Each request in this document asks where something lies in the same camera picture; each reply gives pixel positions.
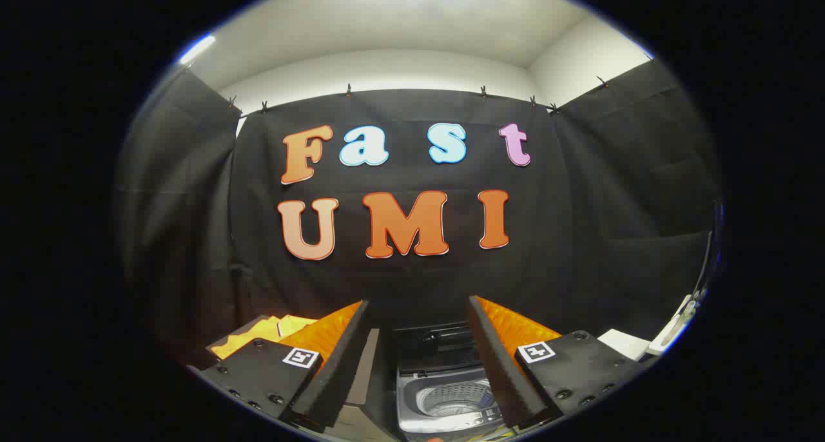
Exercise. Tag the grey washing machine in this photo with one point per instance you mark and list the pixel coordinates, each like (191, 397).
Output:
(419, 381)

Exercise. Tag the black backdrop cloth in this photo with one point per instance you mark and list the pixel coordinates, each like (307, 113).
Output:
(580, 203)

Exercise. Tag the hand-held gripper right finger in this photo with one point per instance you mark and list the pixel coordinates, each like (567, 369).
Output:
(493, 365)

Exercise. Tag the yellow polo shirt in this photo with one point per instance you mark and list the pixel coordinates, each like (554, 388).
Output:
(258, 336)

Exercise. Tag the white bar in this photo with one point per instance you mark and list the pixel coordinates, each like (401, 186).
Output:
(673, 329)

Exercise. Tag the white box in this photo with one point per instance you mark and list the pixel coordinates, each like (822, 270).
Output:
(624, 344)

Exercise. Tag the ceiling light panel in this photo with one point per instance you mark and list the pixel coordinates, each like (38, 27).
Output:
(196, 49)

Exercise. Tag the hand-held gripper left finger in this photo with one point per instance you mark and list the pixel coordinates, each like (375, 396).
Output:
(345, 365)

